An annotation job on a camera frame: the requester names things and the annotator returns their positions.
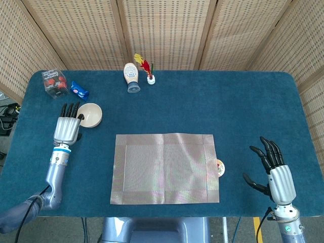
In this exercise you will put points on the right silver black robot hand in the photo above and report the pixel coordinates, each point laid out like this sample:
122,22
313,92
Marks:
281,182

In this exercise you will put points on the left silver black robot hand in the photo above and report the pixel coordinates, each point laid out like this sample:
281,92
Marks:
66,130

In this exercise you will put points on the white ceramic bowl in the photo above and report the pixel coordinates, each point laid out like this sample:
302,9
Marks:
92,116

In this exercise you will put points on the beige woven placemat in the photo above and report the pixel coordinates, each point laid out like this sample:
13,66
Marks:
164,169

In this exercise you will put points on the blue snack packet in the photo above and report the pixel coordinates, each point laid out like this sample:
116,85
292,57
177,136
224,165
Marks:
79,91

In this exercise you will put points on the clear plastic snack box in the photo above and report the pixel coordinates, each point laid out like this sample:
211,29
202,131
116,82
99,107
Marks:
54,83

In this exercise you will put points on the black equipment on floor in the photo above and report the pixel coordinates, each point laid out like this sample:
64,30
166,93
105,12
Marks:
10,111

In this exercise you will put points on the round yellow tin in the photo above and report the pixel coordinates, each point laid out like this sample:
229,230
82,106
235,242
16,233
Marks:
220,168

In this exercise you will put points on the white table leg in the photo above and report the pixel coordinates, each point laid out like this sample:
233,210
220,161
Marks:
225,233

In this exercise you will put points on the mayonnaise squeeze bottle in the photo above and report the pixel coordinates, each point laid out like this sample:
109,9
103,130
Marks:
130,74

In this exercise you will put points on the blue felt table cover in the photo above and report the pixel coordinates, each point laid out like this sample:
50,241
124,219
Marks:
227,114

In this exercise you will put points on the small flower vase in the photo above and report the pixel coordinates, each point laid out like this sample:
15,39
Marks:
146,66

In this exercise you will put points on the blue-grey robot torso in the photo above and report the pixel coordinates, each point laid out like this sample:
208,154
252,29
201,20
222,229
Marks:
157,230

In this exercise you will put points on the woven wooden folding screen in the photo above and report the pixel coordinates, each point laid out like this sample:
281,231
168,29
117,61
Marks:
164,30

